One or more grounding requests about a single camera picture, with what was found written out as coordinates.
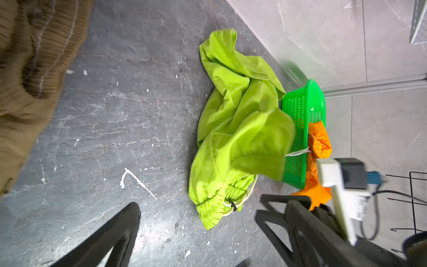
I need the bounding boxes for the lime green shorts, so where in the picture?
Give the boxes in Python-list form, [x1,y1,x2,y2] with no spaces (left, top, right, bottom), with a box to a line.
[189,29,295,230]

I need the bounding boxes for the tan khaki shorts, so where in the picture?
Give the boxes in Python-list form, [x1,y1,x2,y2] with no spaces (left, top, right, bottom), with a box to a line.
[1,1,93,195]

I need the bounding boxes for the orange shorts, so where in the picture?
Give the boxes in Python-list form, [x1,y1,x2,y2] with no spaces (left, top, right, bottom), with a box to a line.
[289,121,334,211]

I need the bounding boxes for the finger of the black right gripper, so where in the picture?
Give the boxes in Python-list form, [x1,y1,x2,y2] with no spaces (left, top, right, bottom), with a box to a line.
[260,194,311,212]
[255,210,295,267]

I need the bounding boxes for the white wire mesh basket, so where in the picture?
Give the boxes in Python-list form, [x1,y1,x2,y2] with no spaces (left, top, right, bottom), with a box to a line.
[409,0,427,45]

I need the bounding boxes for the black wire hook rack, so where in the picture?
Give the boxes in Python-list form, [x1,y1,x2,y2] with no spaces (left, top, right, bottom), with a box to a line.
[386,171,427,253]

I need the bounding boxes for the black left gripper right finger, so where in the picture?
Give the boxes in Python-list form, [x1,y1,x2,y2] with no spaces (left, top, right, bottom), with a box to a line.
[285,200,377,267]

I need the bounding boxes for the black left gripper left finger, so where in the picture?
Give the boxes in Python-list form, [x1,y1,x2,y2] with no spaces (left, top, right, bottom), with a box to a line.
[53,202,141,267]

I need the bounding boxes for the green plastic basket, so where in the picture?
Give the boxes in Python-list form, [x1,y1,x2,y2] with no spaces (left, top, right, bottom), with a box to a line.
[282,79,326,190]

